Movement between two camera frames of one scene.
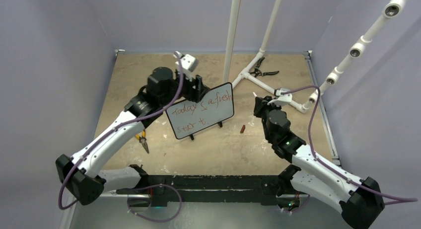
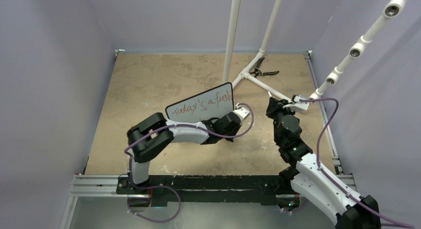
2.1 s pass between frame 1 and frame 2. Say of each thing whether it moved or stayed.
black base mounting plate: stayed
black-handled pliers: stayed
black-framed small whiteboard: stayed
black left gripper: moved
